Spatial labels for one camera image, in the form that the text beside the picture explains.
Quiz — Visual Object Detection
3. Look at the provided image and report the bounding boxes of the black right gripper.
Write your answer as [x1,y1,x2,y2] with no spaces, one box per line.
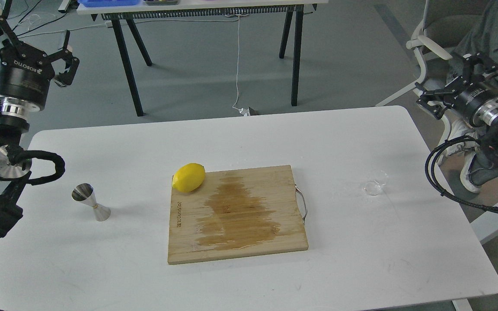
[415,52,498,127]

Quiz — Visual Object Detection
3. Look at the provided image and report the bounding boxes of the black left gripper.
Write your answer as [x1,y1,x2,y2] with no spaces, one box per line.
[0,10,80,112]

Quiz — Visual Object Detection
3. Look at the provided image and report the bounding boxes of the small clear glass cup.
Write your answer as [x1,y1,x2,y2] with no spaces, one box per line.
[363,170,389,196]

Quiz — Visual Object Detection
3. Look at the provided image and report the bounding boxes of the steel double jigger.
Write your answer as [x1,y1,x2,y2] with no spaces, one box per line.
[71,183,111,221]

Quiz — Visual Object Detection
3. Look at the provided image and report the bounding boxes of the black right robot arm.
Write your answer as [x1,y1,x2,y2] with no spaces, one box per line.
[415,53,498,214]

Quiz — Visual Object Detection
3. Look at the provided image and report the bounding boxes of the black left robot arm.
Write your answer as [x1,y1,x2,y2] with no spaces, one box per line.
[0,0,80,238]

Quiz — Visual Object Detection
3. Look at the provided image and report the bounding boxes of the blue plastic tray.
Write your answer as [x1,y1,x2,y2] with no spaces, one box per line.
[77,0,140,8]

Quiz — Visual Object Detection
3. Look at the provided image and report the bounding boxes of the background white table black legs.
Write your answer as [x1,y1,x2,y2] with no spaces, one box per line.
[77,0,330,117]

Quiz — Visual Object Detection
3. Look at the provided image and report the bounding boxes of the yellow lemon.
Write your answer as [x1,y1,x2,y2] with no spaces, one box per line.
[172,163,205,193]

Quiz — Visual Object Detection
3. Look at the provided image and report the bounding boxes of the bamboo cutting board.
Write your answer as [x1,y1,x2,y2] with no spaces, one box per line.
[167,165,309,264]

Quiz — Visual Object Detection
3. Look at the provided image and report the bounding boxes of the floor cables bundle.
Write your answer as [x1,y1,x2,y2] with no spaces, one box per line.
[0,0,111,39]

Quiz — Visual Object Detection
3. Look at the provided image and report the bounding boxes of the white hanging cable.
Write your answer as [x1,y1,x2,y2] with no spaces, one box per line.
[232,15,254,116]

